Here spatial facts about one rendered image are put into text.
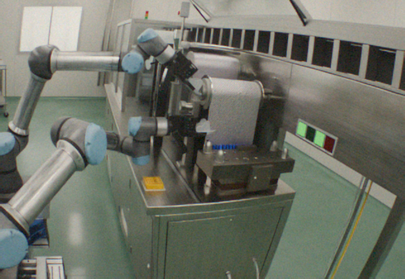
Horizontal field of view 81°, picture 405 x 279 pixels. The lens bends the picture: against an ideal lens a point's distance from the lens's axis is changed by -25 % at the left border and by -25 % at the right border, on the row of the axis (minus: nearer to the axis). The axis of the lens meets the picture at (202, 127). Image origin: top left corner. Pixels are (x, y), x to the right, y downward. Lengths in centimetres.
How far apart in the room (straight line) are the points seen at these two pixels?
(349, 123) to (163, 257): 88
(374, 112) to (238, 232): 75
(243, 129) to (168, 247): 62
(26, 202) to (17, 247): 12
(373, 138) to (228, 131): 68
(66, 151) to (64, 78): 598
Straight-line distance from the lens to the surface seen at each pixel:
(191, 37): 198
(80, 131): 88
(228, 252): 138
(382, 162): 99
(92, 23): 671
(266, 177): 127
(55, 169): 82
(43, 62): 111
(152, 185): 118
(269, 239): 146
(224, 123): 133
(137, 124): 119
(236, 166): 119
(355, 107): 106
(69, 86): 683
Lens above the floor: 147
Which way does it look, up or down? 16 degrees down
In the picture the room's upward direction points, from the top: 8 degrees clockwise
